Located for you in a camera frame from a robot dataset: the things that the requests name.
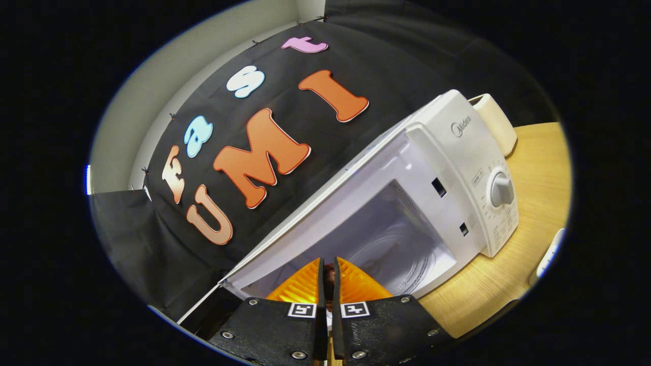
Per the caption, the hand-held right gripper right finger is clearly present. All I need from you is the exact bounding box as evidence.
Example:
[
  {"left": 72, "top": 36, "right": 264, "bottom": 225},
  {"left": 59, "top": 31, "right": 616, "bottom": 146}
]
[{"left": 332, "top": 257, "right": 454, "bottom": 364}]

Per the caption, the white microwave oven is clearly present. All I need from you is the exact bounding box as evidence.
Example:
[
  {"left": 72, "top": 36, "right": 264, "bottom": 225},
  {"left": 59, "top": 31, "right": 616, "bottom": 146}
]
[{"left": 175, "top": 89, "right": 519, "bottom": 342}]

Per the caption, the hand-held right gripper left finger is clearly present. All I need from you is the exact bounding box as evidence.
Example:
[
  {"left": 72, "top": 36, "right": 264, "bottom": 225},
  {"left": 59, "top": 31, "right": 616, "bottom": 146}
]
[{"left": 209, "top": 257, "right": 329, "bottom": 364}]

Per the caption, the white rectangular dish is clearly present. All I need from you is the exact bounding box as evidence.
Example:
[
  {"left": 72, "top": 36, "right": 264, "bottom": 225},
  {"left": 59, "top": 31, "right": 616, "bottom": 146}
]
[{"left": 528, "top": 228, "right": 566, "bottom": 286}]

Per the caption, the reddish brown food piece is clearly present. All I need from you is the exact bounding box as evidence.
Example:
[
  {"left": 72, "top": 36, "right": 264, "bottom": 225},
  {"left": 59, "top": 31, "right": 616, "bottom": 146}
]
[{"left": 323, "top": 263, "right": 337, "bottom": 312}]

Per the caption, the black backdrop cloth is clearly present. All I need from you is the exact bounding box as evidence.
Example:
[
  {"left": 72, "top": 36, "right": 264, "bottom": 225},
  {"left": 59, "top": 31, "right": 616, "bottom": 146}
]
[{"left": 89, "top": 0, "right": 560, "bottom": 322}]

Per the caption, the white toaster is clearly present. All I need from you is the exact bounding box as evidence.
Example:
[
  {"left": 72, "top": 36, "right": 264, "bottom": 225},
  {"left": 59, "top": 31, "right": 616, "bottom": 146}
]
[{"left": 468, "top": 93, "right": 518, "bottom": 157}]

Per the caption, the glass turntable plate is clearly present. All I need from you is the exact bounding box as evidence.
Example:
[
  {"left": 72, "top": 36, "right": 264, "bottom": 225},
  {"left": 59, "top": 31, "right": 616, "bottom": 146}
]
[{"left": 346, "top": 231, "right": 433, "bottom": 298}]

